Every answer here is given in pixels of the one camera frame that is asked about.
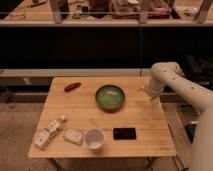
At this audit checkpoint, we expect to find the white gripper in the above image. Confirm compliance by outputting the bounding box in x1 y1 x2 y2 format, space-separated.
144 80 163 98

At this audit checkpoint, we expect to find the green ceramic bowl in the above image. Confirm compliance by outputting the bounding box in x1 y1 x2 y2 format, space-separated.
95 84 125 112

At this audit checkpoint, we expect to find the white squeeze bottle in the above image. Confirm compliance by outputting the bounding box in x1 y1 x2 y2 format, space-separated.
34 115 66 150

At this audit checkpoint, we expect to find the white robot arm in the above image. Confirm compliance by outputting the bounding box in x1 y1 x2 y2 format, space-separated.
144 62 213 171

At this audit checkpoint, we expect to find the black smartphone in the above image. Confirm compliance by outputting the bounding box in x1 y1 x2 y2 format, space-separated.
113 128 136 140

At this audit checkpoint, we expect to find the wooden table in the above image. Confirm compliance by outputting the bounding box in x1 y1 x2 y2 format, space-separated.
27 76 177 171

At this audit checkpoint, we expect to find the white paper cup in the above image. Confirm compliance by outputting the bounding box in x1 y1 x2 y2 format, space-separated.
84 128 105 151

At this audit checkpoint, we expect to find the brown sausage toy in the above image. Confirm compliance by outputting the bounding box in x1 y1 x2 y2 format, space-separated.
64 82 81 92

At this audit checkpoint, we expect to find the red tray on shelf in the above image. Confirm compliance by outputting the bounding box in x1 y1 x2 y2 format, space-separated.
109 0 171 18

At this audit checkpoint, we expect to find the white sponge block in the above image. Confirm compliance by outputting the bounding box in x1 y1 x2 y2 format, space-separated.
63 129 83 145

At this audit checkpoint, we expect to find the long wooden shelf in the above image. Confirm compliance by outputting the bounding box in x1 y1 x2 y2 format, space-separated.
0 0 213 27

